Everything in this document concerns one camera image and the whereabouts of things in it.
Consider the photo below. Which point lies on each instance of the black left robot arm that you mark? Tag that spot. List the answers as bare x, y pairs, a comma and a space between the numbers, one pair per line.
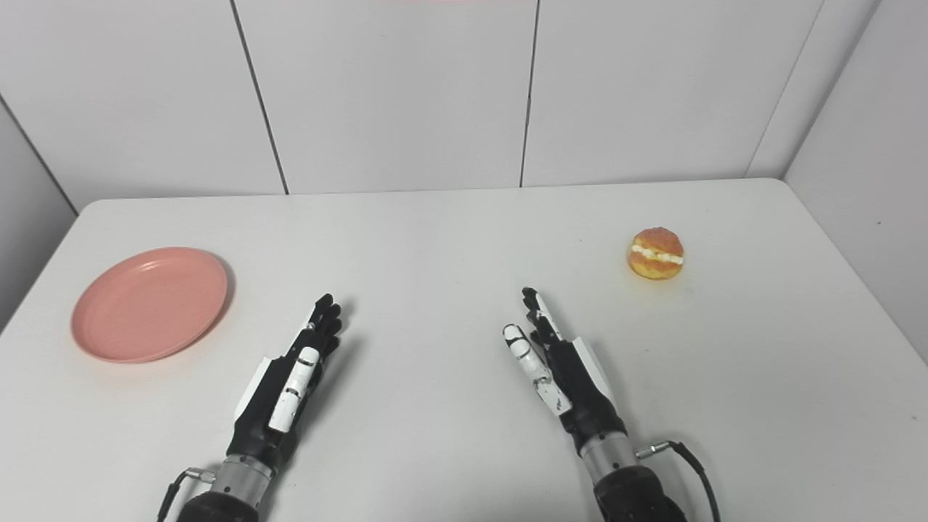
232, 493

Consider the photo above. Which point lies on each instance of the cream puff pastry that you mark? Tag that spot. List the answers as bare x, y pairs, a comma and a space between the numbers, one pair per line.
655, 255

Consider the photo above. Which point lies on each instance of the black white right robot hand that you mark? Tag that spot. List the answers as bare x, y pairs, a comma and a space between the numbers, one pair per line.
576, 384

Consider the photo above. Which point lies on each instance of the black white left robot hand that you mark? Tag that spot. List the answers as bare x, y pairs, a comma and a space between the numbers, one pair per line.
279, 391

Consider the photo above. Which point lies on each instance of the pink round plate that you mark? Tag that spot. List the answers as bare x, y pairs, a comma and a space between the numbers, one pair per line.
148, 304

